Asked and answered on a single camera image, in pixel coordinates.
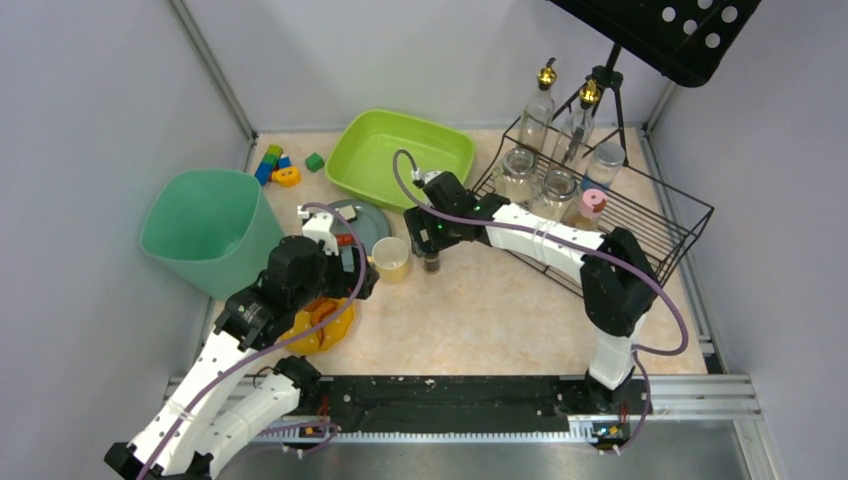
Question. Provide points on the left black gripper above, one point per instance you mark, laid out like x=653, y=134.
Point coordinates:
x=357, y=275

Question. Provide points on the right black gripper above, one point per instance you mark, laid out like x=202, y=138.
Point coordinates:
x=427, y=241

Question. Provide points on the black lid spice jar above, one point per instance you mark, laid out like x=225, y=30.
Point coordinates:
x=432, y=264

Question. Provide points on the yellow and white mug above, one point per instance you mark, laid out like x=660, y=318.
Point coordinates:
x=391, y=258

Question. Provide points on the grey-blue plate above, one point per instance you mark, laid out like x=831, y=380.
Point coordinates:
x=370, y=223

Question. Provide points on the glass jar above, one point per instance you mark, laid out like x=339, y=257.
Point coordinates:
x=554, y=195
x=515, y=175

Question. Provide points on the gold top oil bottle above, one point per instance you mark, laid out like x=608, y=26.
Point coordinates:
x=575, y=131
x=538, y=110

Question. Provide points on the pink lid spice jar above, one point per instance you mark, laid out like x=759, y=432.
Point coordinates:
x=585, y=212

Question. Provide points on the silver lid blue label jar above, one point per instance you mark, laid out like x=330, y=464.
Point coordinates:
x=605, y=163

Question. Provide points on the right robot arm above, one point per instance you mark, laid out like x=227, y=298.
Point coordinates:
x=617, y=282

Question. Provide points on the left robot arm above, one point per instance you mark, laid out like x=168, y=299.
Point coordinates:
x=193, y=437

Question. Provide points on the red chili on grey plate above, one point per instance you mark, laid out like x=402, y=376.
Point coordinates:
x=343, y=240

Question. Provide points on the brown food scraps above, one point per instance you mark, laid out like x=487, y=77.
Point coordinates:
x=317, y=312

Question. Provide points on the white cube food piece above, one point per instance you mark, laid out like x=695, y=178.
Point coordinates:
x=348, y=212

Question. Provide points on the yellow scalloped plate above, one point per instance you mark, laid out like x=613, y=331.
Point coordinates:
x=335, y=331

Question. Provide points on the green plastic basin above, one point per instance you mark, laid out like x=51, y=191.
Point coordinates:
x=374, y=158

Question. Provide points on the orange toy piece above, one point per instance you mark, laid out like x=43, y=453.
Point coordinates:
x=287, y=177

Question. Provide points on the green toy cube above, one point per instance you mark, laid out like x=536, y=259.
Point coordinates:
x=314, y=162

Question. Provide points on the stacked toy blocks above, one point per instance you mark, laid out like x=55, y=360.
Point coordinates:
x=273, y=159

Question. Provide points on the teal trash bin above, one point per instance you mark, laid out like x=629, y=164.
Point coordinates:
x=214, y=228

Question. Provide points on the black tripod stand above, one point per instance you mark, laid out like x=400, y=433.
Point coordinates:
x=609, y=82

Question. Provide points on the black perforated tray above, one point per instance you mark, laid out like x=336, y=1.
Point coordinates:
x=685, y=41

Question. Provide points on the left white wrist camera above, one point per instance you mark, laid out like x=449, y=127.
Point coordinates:
x=317, y=225

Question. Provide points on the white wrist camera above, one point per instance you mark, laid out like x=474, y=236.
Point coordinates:
x=421, y=178
x=317, y=225

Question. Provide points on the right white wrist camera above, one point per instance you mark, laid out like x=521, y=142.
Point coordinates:
x=421, y=178

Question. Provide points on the black wire rack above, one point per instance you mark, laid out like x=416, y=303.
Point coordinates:
x=640, y=201

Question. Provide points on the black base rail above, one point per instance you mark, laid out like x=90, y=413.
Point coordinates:
x=507, y=409

